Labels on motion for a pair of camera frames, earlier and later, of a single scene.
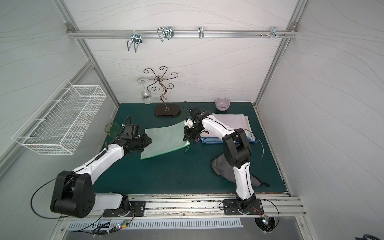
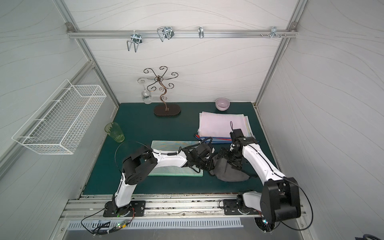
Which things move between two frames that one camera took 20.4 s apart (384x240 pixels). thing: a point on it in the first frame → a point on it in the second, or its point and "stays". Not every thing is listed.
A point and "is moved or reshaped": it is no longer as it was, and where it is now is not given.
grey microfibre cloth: [220, 166] is moved or reshaped
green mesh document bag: [165, 139] → [170, 146]
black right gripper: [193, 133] → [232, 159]
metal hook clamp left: [136, 39] stays
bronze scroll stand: [163, 110] stays
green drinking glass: [113, 129] stays
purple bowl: [222, 104] stays
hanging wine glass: [146, 96] stays
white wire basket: [60, 124] stays
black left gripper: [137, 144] → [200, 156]
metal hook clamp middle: [166, 32] stays
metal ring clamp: [201, 32] stays
